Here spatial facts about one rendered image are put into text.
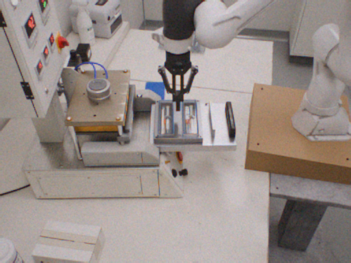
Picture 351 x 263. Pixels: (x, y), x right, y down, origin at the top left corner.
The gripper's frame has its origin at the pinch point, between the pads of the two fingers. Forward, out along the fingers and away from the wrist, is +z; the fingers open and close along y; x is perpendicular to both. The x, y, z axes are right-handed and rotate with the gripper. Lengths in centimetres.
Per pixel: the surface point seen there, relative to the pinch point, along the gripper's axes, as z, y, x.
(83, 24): 15, -50, 80
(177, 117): 8.0, -0.1, 0.4
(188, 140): 8.8, 3.5, -9.9
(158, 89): 33, -10, 48
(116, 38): 28, -36, 89
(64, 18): 21, -66, 97
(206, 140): 10.4, 9.9, -8.3
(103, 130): 3.6, -24.0, -10.9
